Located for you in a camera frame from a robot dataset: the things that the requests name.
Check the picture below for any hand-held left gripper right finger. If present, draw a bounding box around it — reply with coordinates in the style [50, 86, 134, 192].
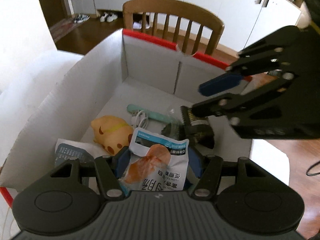
[187, 146, 269, 200]

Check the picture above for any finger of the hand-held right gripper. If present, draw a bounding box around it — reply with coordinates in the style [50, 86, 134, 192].
[199, 26, 301, 97]
[189, 73, 301, 138]

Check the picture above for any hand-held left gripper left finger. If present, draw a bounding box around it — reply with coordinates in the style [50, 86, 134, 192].
[47, 146, 131, 200]

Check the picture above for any black clip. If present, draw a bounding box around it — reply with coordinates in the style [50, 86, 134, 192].
[161, 106, 215, 150]

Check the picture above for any white chicken breast packet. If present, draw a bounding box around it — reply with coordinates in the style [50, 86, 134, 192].
[119, 127, 190, 193]

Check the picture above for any yellow spotted pig toy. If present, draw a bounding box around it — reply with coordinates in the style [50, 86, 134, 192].
[90, 115, 134, 154]

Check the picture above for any white charging cable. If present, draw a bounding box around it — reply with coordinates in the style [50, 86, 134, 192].
[130, 110, 149, 128]

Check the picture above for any mint green slim packet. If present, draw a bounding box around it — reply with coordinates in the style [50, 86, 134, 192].
[127, 104, 167, 122]

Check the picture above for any red cardboard box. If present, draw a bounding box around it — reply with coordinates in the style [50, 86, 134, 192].
[0, 28, 253, 198]

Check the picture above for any white marble desktop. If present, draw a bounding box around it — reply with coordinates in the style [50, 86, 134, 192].
[0, 49, 290, 240]

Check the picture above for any dark wooden chair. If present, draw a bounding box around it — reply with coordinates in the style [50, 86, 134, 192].
[122, 0, 225, 55]

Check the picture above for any patterned doormat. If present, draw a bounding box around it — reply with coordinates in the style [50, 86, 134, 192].
[49, 17, 75, 42]

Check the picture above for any white wooden wall cabinet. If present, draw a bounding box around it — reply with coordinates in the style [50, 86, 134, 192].
[70, 0, 310, 53]

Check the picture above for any black floor cable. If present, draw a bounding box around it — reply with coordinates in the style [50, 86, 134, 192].
[307, 162, 320, 176]

